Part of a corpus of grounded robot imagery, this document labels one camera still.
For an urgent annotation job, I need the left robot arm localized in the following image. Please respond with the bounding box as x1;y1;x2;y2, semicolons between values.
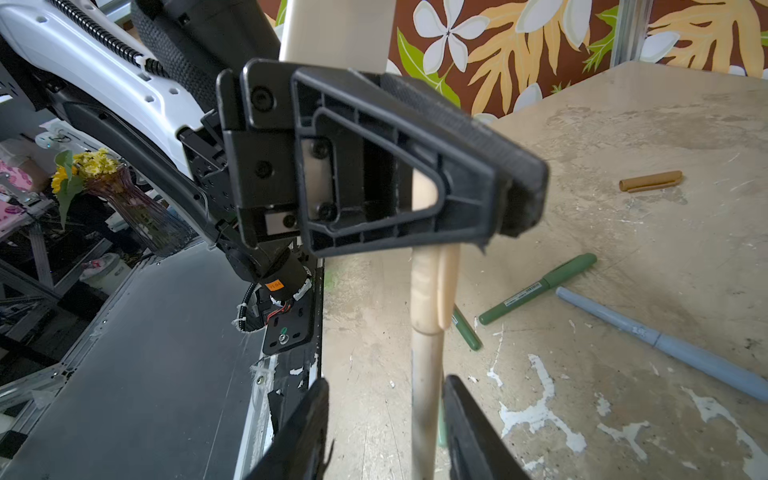
1;1;549;303

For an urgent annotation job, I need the vase with yellow flowers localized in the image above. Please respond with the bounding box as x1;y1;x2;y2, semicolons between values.
51;148;195;257

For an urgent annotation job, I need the beige pen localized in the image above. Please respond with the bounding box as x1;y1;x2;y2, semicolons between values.
409;167;462;480

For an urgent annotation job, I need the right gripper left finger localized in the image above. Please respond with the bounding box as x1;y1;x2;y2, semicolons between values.
245;378;329;480

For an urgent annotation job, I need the dark green pen lower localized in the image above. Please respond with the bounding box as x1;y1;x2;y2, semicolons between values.
452;306;483;351

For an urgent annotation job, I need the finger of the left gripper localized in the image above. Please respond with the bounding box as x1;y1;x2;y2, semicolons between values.
291;67;549;257

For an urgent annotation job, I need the light blue pen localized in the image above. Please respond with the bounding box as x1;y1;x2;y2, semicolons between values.
555;287;767;402

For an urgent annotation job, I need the light green pen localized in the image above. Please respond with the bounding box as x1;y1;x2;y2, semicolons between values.
437;399;448;449

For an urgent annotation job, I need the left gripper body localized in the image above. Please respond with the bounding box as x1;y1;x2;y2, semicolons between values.
214;58;336;248

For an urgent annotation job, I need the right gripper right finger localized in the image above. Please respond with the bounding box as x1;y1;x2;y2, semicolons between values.
442;375;530;480

